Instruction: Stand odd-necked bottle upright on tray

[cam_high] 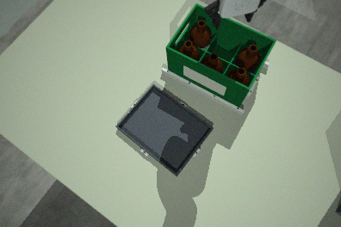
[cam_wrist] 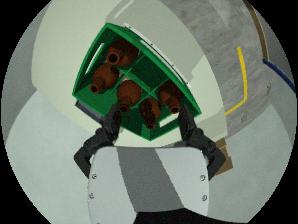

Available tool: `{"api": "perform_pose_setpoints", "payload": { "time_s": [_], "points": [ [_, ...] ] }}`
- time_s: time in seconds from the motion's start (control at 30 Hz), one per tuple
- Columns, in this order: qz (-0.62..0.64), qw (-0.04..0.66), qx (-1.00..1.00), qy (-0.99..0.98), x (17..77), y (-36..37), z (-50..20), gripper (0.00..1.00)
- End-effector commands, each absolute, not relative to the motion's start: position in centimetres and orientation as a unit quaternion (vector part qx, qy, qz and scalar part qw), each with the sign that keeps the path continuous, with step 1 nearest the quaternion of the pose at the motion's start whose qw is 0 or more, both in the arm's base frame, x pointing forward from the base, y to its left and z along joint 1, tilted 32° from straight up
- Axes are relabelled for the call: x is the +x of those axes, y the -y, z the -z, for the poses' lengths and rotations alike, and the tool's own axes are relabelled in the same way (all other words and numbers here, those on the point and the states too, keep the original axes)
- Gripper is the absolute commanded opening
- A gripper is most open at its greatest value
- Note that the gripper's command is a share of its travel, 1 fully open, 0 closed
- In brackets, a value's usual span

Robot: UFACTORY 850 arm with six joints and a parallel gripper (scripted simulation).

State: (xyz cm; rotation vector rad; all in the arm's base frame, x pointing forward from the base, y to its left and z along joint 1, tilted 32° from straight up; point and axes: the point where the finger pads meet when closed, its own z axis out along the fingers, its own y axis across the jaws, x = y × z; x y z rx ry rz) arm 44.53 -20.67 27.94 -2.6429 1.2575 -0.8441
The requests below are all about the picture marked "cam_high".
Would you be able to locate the brown glass bottle with white label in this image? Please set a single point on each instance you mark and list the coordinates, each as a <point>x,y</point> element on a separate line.
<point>200,35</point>

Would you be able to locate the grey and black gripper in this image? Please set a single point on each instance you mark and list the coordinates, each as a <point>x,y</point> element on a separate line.
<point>231,8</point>

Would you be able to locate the green plastic crate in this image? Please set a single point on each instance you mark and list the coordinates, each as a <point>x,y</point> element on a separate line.
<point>226,42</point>

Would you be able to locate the grey square tray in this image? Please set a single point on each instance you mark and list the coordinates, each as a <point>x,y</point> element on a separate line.
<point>165,129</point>

